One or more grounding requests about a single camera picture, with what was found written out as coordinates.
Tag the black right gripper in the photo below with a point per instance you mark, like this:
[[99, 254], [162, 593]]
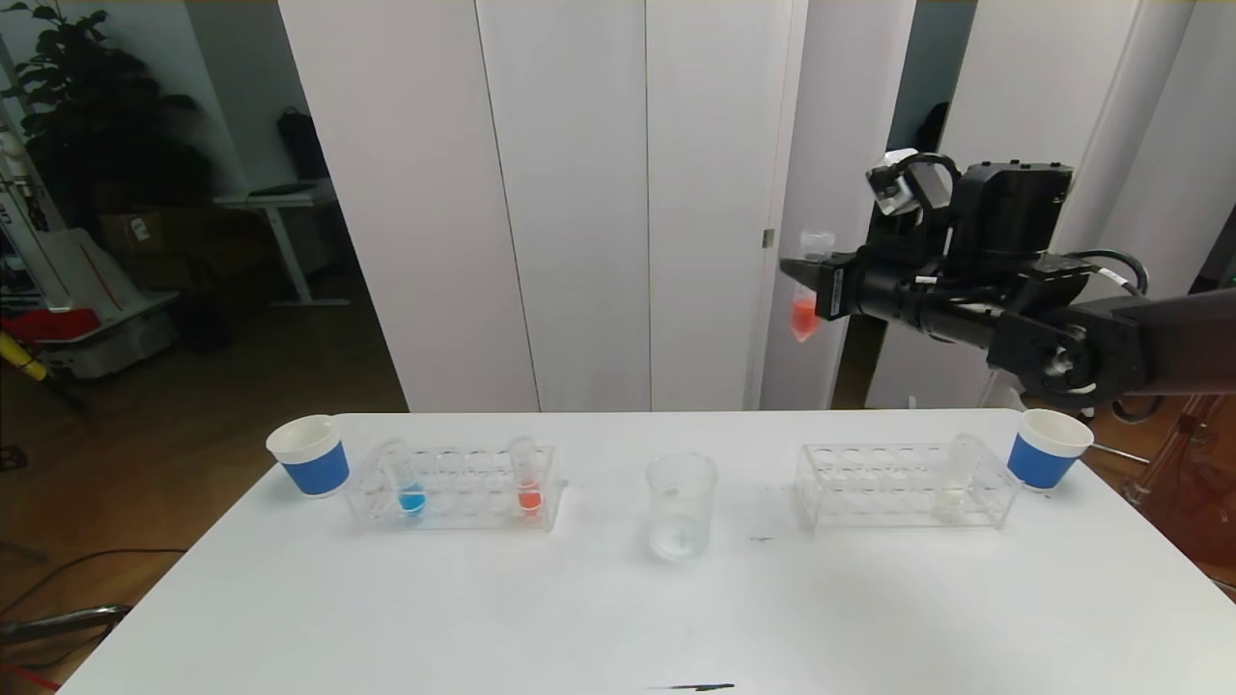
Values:
[[831, 291]]

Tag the red pigment test tube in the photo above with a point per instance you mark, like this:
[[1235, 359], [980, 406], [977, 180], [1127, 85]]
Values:
[[803, 317], [529, 499]]

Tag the blue pigment test tube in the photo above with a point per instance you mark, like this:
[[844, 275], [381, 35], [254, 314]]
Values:
[[412, 502]]

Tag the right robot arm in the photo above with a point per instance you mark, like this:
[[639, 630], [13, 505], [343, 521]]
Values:
[[1062, 357]]

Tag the clear acrylic test tube rack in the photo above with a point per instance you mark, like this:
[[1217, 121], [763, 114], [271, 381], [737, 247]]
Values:
[[463, 504], [898, 494]]

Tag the pale yellow pigment test tube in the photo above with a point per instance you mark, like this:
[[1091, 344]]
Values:
[[951, 502]]

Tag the clear plastic beaker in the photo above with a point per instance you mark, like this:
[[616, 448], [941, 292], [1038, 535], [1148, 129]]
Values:
[[681, 536]]

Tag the white folding partition screen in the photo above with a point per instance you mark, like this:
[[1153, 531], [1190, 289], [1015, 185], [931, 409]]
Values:
[[579, 193], [1004, 87]]

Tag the blue sleeved white paper cup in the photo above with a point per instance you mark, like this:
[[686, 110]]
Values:
[[319, 473], [1041, 465]]

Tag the reddish brown metal stand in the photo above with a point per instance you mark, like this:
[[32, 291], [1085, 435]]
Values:
[[1197, 483]]

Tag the black bag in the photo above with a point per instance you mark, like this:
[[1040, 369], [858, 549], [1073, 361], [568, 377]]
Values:
[[304, 150]]

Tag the white office desk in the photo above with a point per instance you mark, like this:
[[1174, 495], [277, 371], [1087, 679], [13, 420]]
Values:
[[280, 203]]

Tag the brown cardboard box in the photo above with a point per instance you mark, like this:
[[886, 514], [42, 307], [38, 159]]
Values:
[[159, 236]]

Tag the white machine base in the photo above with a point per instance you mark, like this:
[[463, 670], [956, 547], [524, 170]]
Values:
[[87, 275]]

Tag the dark green potted plant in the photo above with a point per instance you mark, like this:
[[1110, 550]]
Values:
[[97, 116]]

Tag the yellow tool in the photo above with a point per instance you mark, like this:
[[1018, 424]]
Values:
[[24, 362]]

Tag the white upright machine column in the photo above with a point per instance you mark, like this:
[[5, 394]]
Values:
[[14, 164]]

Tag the grey metal floor bar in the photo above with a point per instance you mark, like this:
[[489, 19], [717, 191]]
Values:
[[68, 624]]

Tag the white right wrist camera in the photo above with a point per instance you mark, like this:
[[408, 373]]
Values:
[[893, 188]]

